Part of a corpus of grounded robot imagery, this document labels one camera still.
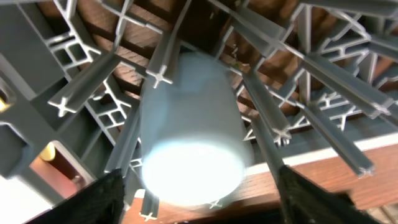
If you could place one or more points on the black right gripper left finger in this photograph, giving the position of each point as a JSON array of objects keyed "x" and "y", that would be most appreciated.
[{"x": 102, "y": 202}]

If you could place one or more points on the yellow plastic spoon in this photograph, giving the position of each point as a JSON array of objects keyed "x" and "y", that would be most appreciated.
[{"x": 48, "y": 153}]

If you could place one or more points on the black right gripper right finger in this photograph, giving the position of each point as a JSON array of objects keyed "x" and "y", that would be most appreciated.
[{"x": 302, "y": 201}]

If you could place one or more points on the grey dishwasher rack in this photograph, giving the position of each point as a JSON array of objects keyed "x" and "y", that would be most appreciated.
[{"x": 304, "y": 87}]

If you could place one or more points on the light blue cup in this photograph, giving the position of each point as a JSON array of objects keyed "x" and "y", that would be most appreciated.
[{"x": 192, "y": 134}]

